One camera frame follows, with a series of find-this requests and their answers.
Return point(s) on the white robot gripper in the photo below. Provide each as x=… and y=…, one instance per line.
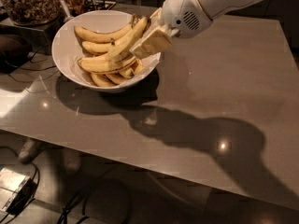
x=183, y=11

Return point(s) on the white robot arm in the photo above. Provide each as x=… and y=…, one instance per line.
x=214, y=9

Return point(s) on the long yellow banana in bunch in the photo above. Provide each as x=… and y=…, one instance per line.
x=103, y=65

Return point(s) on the white ceramic bowl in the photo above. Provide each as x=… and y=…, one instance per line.
x=67, y=49

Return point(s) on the tray with dark food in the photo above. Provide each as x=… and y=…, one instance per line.
x=77, y=7

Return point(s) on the glass jar of nuts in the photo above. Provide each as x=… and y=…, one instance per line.
x=31, y=12

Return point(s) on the grey sock foot right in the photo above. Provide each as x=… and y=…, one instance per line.
x=72, y=161

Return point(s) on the grey sock foot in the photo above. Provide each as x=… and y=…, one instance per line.
x=72, y=161
x=30, y=150

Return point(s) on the grey sock foot left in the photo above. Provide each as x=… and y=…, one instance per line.
x=30, y=150

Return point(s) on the silver box on floor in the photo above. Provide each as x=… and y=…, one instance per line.
x=15, y=191

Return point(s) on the white spoon handle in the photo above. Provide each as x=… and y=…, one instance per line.
x=67, y=16

